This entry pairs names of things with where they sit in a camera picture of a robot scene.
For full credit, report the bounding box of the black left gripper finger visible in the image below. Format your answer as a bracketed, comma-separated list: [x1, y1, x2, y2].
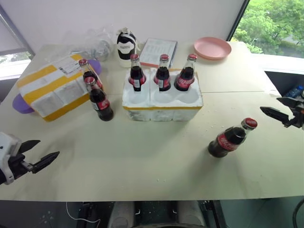
[31, 151, 60, 174]
[18, 140, 41, 154]

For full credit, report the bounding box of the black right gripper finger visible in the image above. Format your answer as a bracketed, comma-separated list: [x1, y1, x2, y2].
[259, 106, 292, 128]
[276, 96, 300, 109]

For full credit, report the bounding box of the grey window frame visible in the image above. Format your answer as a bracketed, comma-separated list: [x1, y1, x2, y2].
[0, 4, 36, 57]

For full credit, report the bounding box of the clear crumpled plastic bag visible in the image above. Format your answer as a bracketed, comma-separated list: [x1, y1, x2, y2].
[66, 27, 119, 63]

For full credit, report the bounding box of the printed white booklet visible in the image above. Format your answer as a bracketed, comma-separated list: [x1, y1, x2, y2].
[139, 38, 179, 68]

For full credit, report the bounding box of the thin white cord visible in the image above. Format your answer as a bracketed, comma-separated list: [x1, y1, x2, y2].
[65, 201, 101, 228]

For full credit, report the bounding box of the black window frame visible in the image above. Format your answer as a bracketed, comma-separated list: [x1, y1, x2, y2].
[225, 0, 251, 41]

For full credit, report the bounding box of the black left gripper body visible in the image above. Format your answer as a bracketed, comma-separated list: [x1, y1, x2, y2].
[6, 153, 33, 180]

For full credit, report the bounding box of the white foam bottle tray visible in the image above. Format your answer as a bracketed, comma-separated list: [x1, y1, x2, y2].
[122, 68, 203, 123]

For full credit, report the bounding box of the pink plastic plate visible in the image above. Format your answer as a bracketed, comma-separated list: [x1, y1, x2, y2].
[193, 37, 232, 61]

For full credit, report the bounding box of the black and white shoe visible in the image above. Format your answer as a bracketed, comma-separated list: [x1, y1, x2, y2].
[115, 28, 142, 68]

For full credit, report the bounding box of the yellow and white package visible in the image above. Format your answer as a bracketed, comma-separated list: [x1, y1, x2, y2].
[16, 53, 96, 123]

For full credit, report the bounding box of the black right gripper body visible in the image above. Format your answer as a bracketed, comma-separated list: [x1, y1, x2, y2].
[287, 99, 304, 131]

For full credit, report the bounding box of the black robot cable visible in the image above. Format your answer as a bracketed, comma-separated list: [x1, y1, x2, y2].
[293, 197, 304, 228]

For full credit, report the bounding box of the blue plastic water bottle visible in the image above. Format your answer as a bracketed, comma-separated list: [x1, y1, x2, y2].
[283, 85, 304, 98]

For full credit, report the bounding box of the purple plastic tray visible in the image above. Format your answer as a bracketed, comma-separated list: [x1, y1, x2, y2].
[12, 59, 103, 115]

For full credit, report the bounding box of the grey rounded shape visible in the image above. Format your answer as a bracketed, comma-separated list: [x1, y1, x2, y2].
[111, 201, 136, 228]
[176, 201, 205, 228]

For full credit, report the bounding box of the glass cola bottle red cap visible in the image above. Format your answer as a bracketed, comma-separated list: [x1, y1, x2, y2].
[153, 54, 172, 92]
[129, 54, 147, 92]
[207, 117, 258, 159]
[83, 76, 115, 122]
[78, 58, 104, 91]
[173, 53, 199, 92]

